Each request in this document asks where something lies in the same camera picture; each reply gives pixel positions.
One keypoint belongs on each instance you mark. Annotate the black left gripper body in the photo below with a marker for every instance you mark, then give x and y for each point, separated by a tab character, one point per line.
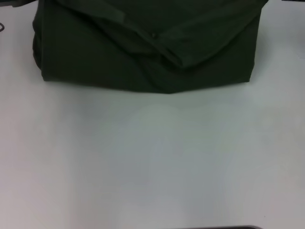
16	2

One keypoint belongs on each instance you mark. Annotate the dark green FREE t-shirt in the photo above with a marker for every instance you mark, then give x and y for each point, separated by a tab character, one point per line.
147	47

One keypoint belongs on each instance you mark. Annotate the dark rounded base edge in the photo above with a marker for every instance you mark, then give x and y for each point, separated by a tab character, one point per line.
238	227

